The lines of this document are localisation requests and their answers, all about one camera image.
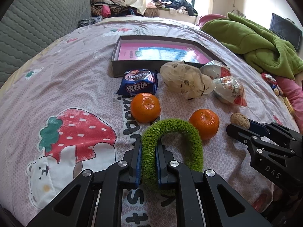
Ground pink strawberry bed sheet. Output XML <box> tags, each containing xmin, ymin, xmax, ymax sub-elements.
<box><xmin>1</xmin><ymin>18</ymin><xmax>297</xmax><ymax>225</ymax></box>

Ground pink pillow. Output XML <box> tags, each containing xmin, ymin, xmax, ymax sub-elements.
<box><xmin>197</xmin><ymin>14</ymin><xmax>227</xmax><ymax>27</ymax></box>

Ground clothes on window sill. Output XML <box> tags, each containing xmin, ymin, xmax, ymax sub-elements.
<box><xmin>147</xmin><ymin>0</ymin><xmax>198</xmax><ymax>16</ymax></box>

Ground grey quilted headboard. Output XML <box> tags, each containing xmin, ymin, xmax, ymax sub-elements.
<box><xmin>1</xmin><ymin>0</ymin><xmax>91</xmax><ymax>84</ymax></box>

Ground pile of clothes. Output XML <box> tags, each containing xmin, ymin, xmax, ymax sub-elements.
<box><xmin>90</xmin><ymin>0</ymin><xmax>143</xmax><ymax>19</ymax></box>

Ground shallow cardboard box tray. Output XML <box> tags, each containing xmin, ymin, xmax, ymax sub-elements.
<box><xmin>111</xmin><ymin>35</ymin><xmax>221</xmax><ymax>77</ymax></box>

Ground blue cookie packet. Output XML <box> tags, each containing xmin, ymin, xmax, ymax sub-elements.
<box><xmin>117</xmin><ymin>69</ymin><xmax>158</xmax><ymax>97</ymax></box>

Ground orange tangerine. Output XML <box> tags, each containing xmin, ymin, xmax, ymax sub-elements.
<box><xmin>189</xmin><ymin>109</ymin><xmax>220</xmax><ymax>141</ymax></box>
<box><xmin>130</xmin><ymin>93</ymin><xmax>161</xmax><ymax>123</ymax></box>

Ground red candy wrapper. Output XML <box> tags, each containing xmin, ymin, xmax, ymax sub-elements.
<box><xmin>261</xmin><ymin>72</ymin><xmax>283</xmax><ymax>96</ymax></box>

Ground green fuzzy ring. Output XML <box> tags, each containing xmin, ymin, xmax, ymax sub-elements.
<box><xmin>141</xmin><ymin>118</ymin><xmax>205</xmax><ymax>192</ymax></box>

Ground beige mesh drawstring bag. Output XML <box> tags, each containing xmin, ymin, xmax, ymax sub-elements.
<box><xmin>160</xmin><ymin>61</ymin><xmax>215</xmax><ymax>99</ymax></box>

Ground brown walnut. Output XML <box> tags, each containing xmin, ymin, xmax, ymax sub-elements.
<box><xmin>230</xmin><ymin>113</ymin><xmax>250</xmax><ymax>129</ymax></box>

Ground green fleece blanket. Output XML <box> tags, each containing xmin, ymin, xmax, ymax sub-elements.
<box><xmin>201</xmin><ymin>12</ymin><xmax>302</xmax><ymax>80</ymax></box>

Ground pink blue book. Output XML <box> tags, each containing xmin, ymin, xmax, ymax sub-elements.
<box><xmin>113</xmin><ymin>40</ymin><xmax>212</xmax><ymax>64</ymax></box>

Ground black television screen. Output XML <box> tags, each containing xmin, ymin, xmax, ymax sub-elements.
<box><xmin>270</xmin><ymin>13</ymin><xmax>302</xmax><ymax>52</ymax></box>

